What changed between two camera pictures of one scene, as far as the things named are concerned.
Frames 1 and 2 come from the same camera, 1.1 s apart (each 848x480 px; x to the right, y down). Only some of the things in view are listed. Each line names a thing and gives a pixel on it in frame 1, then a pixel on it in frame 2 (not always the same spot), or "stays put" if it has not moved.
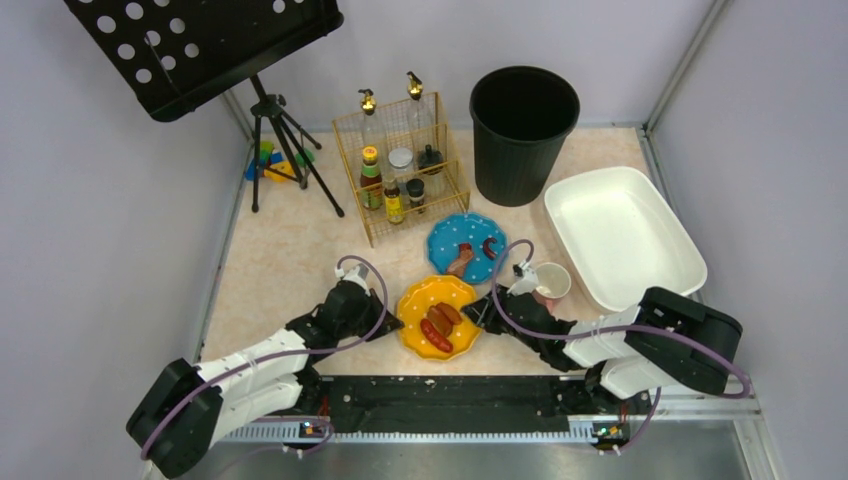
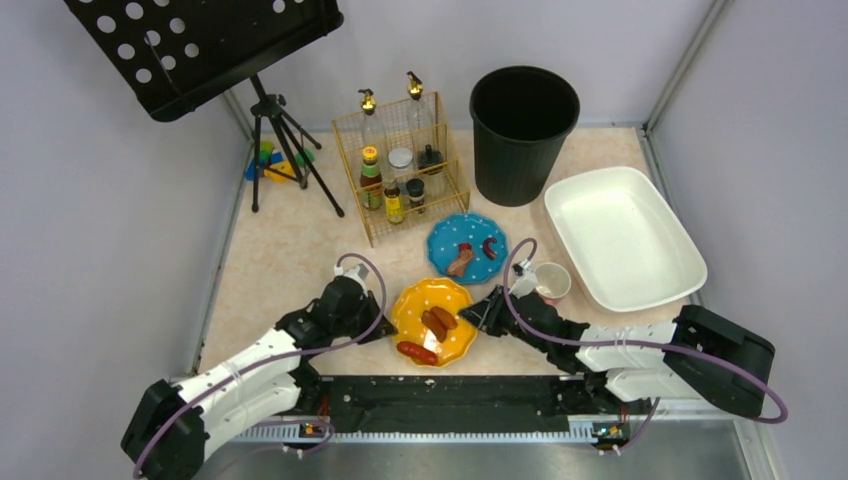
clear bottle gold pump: x=373 y=130 stays put
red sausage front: x=435 y=337 -> x=417 y=351
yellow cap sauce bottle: x=371 y=186 stays put
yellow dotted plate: x=413 y=305 stays put
